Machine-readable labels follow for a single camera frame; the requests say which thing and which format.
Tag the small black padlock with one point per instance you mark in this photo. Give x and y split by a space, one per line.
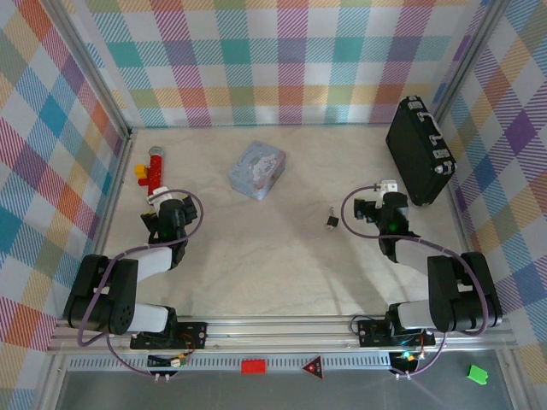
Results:
332 221

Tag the light blue pouch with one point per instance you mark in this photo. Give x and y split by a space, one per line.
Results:
258 171

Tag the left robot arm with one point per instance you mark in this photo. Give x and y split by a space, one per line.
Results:
111 307

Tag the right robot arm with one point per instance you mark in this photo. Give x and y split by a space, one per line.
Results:
453 294

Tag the small red toy block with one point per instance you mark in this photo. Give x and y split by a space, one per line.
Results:
143 182

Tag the red glitter toy tube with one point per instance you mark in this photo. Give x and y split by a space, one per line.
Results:
155 171

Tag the yellow toy block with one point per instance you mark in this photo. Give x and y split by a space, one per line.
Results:
141 171

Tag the black briefcase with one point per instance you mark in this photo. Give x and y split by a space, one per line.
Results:
414 149

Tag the black connector board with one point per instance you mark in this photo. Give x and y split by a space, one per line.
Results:
404 363
159 362

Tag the aluminium mounting beam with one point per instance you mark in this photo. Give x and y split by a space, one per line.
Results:
278 335

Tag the green block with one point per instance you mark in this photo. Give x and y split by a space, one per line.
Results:
477 374

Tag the red black triangle sign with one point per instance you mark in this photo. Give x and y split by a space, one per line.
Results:
313 367

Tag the red rectangular block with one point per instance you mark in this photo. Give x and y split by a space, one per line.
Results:
253 367

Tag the grey metal shelf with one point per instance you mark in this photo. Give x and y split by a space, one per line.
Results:
273 393

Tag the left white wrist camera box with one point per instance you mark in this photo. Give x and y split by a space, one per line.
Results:
161 195

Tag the aluminium table side rail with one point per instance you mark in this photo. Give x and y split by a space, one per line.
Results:
113 192
460 222

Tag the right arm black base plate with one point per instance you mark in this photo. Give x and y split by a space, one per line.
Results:
372 333

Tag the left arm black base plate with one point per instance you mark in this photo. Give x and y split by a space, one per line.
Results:
192 335

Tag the aluminium frame post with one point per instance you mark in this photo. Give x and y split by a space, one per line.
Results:
511 380
97 72
50 384
470 55

